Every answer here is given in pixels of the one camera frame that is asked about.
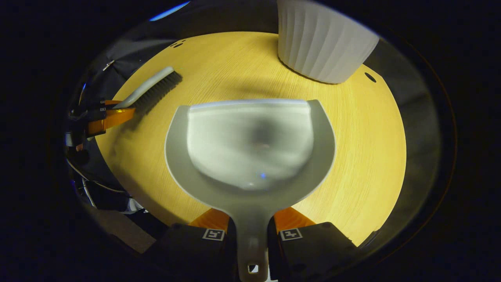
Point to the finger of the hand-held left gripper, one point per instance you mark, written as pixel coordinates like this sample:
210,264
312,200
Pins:
109,103
111,119

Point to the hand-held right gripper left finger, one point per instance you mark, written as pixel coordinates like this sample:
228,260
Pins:
191,254

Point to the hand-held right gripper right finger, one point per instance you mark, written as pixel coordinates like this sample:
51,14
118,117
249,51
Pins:
313,254

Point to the small grey broom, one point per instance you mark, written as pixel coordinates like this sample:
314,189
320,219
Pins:
150,88

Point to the grey plastic dustpan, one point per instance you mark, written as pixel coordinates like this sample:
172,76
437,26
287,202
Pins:
250,156

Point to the white ribbed garbage bin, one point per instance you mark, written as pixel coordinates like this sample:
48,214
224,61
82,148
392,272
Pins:
321,43

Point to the wooden desktop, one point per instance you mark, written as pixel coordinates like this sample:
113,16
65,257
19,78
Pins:
364,156

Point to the grey fabric pad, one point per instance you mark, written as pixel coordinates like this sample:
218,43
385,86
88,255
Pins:
125,229

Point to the black backdrop cloth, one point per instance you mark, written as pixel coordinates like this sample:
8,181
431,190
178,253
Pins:
219,19

